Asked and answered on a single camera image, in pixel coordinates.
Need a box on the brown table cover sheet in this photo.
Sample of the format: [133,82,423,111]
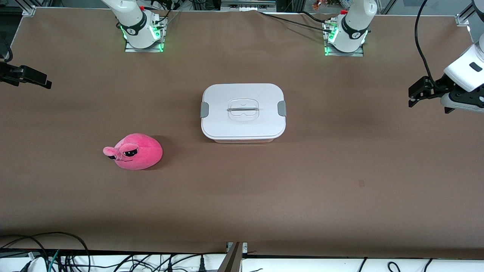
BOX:
[0,7,484,259]

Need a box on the pink plush toy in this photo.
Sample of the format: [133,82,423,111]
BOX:
[103,133,163,171]

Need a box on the aluminium rear rail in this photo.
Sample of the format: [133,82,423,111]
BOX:
[220,0,277,12]

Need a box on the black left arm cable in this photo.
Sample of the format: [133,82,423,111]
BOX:
[415,0,441,89]

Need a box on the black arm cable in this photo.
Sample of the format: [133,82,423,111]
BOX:
[0,32,14,63]
[415,0,441,89]

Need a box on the small metal corner bracket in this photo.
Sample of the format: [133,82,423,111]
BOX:
[226,242,248,258]

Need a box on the green cable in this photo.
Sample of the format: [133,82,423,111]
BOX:
[48,249,61,272]

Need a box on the white lower shelf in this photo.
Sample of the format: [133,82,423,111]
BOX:
[0,252,484,272]

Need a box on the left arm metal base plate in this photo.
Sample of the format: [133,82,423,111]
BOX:
[324,19,365,57]

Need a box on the white plastic box base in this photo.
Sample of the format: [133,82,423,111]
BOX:
[210,136,278,144]

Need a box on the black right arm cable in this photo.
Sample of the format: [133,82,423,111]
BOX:
[0,32,14,63]

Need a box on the dark support beam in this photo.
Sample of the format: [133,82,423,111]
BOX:
[217,242,243,272]

